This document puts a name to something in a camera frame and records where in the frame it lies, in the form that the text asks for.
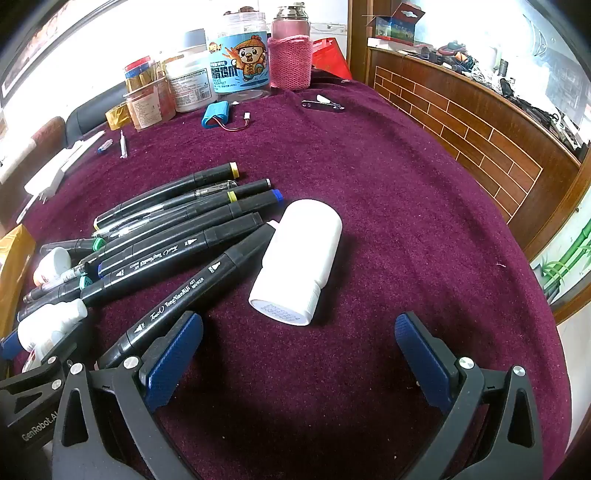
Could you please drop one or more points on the green bamboo wall decal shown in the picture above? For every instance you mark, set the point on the green bamboo wall decal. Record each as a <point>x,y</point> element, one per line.
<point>568,258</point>

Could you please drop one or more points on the black marker blue ends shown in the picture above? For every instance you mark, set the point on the black marker blue ends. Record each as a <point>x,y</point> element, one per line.
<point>207,217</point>

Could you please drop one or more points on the gold tape roll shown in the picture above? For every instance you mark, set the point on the gold tape roll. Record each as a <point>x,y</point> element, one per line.
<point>117,117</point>

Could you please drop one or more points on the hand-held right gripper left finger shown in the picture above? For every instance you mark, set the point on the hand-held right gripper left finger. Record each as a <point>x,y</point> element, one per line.
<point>173,355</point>

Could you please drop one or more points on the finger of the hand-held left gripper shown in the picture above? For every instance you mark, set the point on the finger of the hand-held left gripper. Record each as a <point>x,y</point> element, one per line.
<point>9,347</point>
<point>48,371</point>

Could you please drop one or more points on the black marker green ends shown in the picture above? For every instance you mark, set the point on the black marker green ends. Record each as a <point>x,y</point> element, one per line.
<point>69,247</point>

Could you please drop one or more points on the black marker yellow ends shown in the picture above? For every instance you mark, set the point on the black marker yellow ends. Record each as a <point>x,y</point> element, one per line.
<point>175,191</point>

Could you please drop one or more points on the gold jar blue red lid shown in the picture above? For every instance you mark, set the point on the gold jar blue red lid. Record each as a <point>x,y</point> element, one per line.
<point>138,69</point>

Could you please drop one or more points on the black leather sofa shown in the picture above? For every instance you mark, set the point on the black leather sofa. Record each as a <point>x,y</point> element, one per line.
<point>92,110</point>

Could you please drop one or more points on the pink thermos knitted sleeve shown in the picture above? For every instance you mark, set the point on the pink thermos knitted sleeve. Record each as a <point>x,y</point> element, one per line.
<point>291,55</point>

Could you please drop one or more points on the yellow tray white inside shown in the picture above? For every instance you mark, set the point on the yellow tray white inside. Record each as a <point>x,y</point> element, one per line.
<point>14,272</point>

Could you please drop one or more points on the white charger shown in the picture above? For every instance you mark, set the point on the white charger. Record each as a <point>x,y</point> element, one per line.
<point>46,182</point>

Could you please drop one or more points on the wooden counter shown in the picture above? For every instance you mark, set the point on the wooden counter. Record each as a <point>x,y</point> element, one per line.
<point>461,120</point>

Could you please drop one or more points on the white paper sheet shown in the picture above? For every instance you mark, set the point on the white paper sheet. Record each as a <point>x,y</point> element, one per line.
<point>85,143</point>

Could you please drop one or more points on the clear jar peach label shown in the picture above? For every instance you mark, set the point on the clear jar peach label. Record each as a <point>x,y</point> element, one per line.
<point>147,108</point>

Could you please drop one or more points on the brown armchair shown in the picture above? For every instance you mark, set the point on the brown armchair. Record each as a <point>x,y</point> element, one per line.
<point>44,136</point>

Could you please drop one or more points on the white bottle red label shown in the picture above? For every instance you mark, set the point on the white bottle red label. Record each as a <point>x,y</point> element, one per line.
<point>51,325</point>

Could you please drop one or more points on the colourful cardboard box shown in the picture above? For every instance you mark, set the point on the colourful cardboard box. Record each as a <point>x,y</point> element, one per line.
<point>397,25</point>

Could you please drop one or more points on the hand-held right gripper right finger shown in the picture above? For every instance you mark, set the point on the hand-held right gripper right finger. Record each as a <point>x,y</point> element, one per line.
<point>422,355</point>

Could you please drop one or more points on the plain black marker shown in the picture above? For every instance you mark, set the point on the plain black marker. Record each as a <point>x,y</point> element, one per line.
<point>184,244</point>

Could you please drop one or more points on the maroon table cloth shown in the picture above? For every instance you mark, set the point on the maroon table cloth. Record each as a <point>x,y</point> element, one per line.
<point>392,207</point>

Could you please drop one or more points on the framed wall picture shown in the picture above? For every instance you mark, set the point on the framed wall picture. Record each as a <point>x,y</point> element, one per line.
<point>27,55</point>

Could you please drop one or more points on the small white bottle orange label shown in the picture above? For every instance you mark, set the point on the small white bottle orange label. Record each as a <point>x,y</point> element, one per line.
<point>53,263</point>

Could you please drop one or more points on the pile of tools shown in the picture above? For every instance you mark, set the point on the pile of tools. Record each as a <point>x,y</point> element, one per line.
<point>461,57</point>

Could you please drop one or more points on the red bag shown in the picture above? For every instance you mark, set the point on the red bag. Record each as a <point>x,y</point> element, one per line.
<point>330,55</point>

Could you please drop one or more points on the small blue capped tube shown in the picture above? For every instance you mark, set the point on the small blue capped tube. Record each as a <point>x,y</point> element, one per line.
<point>105,145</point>

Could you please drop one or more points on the white plastic jar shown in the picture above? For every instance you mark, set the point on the white plastic jar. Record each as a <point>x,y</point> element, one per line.
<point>187,85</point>

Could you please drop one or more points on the black marker pink ends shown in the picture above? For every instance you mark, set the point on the black marker pink ends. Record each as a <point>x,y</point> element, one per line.
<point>207,277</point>

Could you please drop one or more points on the blue cartoon label jar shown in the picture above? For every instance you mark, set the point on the blue cartoon label jar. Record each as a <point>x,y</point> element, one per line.
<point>238,60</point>

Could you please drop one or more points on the large white pill bottle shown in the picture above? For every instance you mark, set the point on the large white pill bottle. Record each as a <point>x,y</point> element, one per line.
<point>300,249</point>

